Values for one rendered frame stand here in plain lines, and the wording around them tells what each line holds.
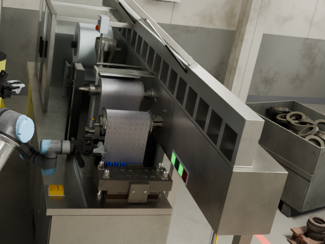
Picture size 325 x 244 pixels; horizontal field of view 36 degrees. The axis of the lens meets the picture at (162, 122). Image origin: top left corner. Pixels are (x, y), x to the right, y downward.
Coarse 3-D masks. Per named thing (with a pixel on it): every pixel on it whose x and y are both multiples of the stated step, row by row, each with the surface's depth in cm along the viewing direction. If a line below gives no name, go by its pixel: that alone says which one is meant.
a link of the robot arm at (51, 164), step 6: (36, 156) 260; (42, 156) 260; (36, 162) 260; (42, 162) 258; (48, 162) 257; (54, 162) 258; (42, 168) 260; (48, 168) 258; (54, 168) 260; (48, 174) 259
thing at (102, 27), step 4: (100, 16) 298; (104, 16) 298; (100, 20) 298; (104, 20) 297; (108, 20) 298; (100, 24) 298; (104, 24) 298; (96, 28) 300; (100, 28) 298; (104, 28) 299; (100, 32) 299; (104, 32) 300
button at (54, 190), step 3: (51, 186) 257; (54, 186) 257; (57, 186) 258; (60, 186) 258; (51, 189) 254; (54, 189) 255; (57, 189) 255; (60, 189) 256; (51, 192) 253; (54, 192) 253; (57, 192) 254; (60, 192) 254; (63, 192) 255
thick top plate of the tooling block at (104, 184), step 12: (96, 168) 261; (108, 168) 264; (120, 168) 266; (132, 168) 269; (144, 168) 271; (96, 180) 257; (108, 180) 252; (120, 180) 254; (132, 180) 256; (144, 180) 259; (156, 180) 261; (168, 180) 264
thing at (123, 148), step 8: (112, 136) 265; (120, 136) 266; (128, 136) 267; (136, 136) 269; (144, 136) 270; (104, 144) 265; (112, 144) 267; (120, 144) 268; (128, 144) 269; (136, 144) 271; (144, 144) 272; (112, 152) 269; (120, 152) 270; (128, 152) 271; (136, 152) 273; (144, 152) 274; (104, 160) 269; (112, 160) 270; (120, 160) 272; (128, 160) 273; (136, 160) 275
